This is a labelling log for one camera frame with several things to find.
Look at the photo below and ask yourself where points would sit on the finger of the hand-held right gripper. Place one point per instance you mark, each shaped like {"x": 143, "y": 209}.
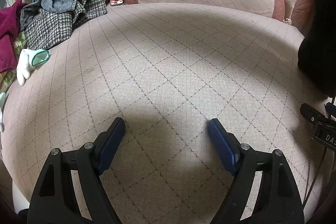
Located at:
{"x": 312, "y": 113}

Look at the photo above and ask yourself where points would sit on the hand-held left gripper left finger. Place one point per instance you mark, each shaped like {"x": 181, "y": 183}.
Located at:
{"x": 111, "y": 142}

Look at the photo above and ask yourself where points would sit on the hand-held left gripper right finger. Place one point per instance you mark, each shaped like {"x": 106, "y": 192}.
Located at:
{"x": 223, "y": 142}

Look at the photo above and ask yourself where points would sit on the black pants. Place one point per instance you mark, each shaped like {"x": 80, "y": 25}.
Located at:
{"x": 320, "y": 43}

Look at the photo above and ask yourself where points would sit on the white glove with green cuff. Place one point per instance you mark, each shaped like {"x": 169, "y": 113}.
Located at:
{"x": 29, "y": 62}

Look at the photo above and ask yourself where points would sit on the green patterned blanket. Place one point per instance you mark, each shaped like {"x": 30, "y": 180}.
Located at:
{"x": 13, "y": 66}

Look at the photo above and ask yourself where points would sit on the houndstooth coat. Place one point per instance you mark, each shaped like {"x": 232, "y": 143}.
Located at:
{"x": 50, "y": 27}

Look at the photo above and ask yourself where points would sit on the maroon fleece garment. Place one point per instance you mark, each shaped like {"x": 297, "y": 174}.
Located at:
{"x": 9, "y": 29}

